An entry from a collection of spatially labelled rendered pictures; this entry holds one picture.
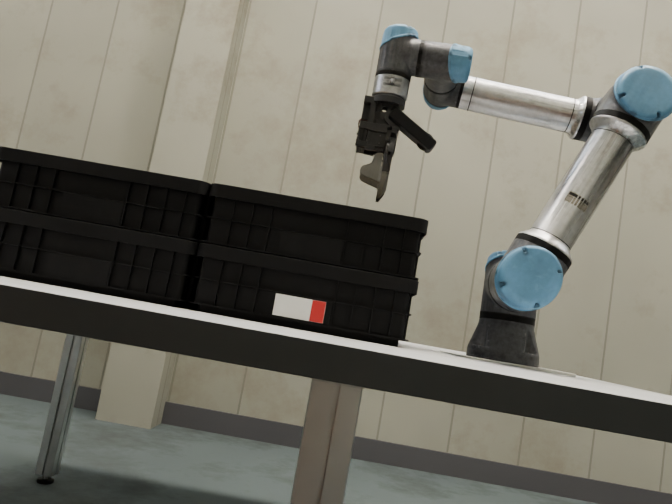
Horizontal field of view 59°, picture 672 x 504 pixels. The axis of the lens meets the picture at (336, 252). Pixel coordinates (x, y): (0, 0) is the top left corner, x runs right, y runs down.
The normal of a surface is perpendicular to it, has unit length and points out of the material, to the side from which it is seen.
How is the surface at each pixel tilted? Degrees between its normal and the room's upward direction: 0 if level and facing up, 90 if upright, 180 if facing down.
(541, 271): 96
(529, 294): 96
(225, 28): 90
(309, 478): 90
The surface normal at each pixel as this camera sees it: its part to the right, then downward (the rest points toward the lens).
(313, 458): 0.00, -0.12
